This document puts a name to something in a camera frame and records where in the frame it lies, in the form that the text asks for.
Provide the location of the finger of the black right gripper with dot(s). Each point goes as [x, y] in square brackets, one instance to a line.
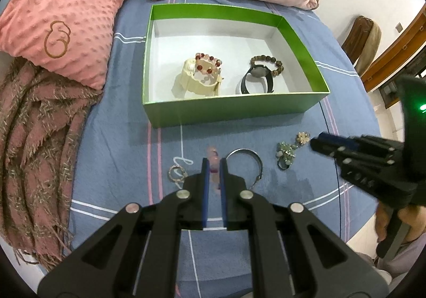
[338, 141]
[326, 149]

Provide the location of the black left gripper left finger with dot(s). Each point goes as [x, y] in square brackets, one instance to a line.
[135, 253]

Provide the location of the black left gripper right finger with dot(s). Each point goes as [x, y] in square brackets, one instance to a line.
[292, 253]

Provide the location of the black wrist watch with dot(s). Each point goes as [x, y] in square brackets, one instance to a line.
[258, 73]

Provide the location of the white wrist watch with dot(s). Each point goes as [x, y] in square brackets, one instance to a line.
[201, 75]

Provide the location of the person right hand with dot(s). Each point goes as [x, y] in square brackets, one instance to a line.
[395, 227]

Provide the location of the silver flower brooch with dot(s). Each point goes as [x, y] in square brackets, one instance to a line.
[302, 138]

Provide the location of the blue striped bed sheet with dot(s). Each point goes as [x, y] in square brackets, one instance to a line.
[123, 159]

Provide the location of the silver metal bangle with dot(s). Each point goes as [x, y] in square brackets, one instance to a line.
[248, 164]

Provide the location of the wooden chair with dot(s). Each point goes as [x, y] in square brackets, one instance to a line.
[362, 43]

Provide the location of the wooden furniture edge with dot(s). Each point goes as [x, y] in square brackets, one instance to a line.
[392, 59]

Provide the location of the brown fringed scarf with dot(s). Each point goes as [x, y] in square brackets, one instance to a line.
[42, 119]

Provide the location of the green cardboard box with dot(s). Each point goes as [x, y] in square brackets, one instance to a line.
[239, 37]

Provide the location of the pink dotted pillow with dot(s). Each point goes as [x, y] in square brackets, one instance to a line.
[72, 38]

